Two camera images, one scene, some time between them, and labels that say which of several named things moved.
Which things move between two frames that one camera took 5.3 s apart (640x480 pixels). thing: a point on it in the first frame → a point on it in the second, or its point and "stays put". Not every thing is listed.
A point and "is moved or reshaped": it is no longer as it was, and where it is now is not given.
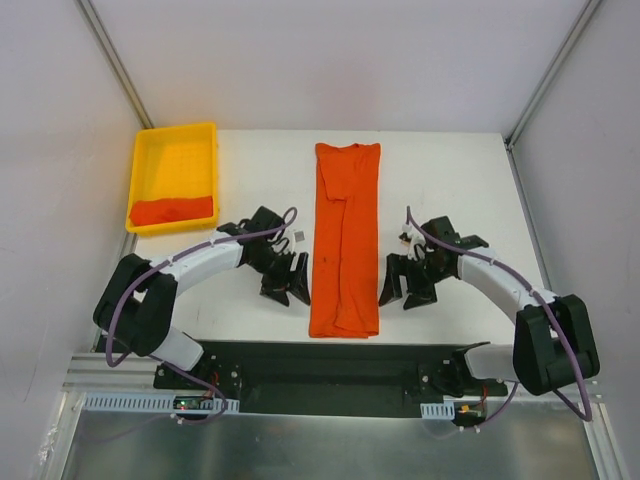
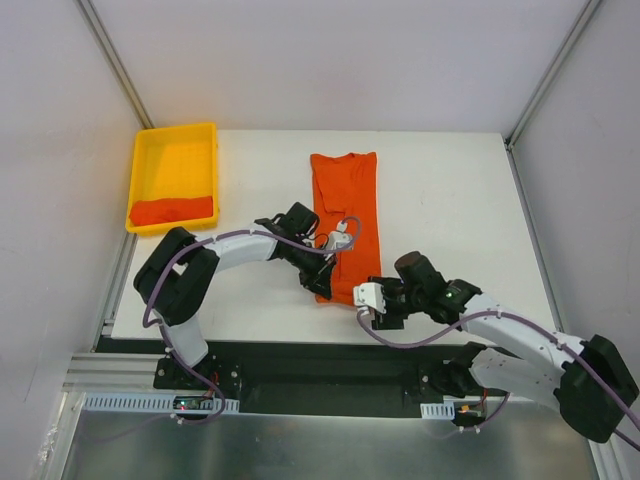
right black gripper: (409, 268) → (388, 306)
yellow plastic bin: (173, 179) stays put
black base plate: (331, 378) stays put
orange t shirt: (345, 279) is moved or reshaped
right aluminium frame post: (550, 72) stays put
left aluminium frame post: (96, 26) stays put
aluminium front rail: (98, 372) stays put
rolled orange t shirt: (170, 209) stays put
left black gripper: (282, 267) → (320, 275)
